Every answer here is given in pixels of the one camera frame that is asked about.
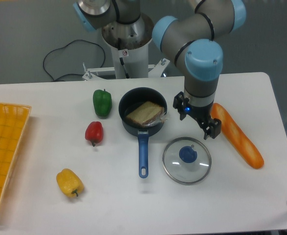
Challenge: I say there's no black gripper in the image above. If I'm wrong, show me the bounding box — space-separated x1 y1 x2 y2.
173 92 221 140

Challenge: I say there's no glass pot lid blue knob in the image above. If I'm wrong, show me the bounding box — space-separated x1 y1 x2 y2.
162 137 212 186

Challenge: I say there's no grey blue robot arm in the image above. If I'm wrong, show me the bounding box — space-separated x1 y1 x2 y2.
73 0 246 138

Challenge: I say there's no orange baguette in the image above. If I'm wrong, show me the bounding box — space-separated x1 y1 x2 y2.
211 103 265 169

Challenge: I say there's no wrapped brown bread slice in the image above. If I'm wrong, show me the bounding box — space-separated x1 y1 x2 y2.
125 101 166 128

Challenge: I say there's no dark blue saucepan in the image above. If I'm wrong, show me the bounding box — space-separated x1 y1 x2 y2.
118 87 167 178

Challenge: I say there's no green bell pepper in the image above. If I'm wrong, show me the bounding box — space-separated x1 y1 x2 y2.
92 89 112 117

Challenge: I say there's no red bell pepper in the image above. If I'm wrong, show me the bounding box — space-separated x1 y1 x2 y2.
85 121 104 147

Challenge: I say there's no yellow bell pepper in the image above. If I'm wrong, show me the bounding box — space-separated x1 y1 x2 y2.
56 168 84 197

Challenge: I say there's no yellow woven basket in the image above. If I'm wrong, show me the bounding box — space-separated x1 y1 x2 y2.
0 102 32 205

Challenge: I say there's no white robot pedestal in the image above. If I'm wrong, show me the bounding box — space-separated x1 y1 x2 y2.
102 13 154 78

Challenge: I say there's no white metal base frame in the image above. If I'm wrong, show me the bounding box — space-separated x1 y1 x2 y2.
82 58 170 81

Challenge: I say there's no black floor cable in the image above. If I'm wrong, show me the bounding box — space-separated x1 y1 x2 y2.
43 39 106 82

